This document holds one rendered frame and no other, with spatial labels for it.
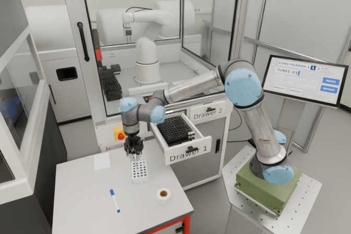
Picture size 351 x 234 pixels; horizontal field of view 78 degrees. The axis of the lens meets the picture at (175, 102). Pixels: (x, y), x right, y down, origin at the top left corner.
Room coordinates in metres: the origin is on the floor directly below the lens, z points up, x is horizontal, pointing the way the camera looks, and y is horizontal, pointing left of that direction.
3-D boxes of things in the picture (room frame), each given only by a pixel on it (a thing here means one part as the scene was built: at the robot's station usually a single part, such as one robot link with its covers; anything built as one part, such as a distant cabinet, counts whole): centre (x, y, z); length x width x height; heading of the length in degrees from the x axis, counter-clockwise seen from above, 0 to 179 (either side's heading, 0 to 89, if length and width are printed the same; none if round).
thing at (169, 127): (1.12, 0.00, 0.87); 0.22 x 0.18 x 0.06; 23
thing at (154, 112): (0.80, 0.10, 1.22); 0.11 x 0.11 x 0.08; 79
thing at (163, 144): (1.13, 0.01, 0.86); 0.40 x 0.26 x 0.06; 23
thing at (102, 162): (0.95, 0.44, 0.77); 0.13 x 0.09 x 0.02; 19
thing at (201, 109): (1.35, -0.24, 0.87); 0.29 x 0.02 x 0.11; 113
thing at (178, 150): (0.93, -0.07, 0.87); 0.29 x 0.02 x 0.11; 113
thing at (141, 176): (0.86, 0.20, 0.78); 0.12 x 0.08 x 0.04; 12
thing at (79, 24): (1.05, 0.44, 1.45); 0.05 x 0.03 x 0.19; 23
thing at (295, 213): (0.79, -0.48, 0.70); 0.45 x 0.44 x 0.12; 46
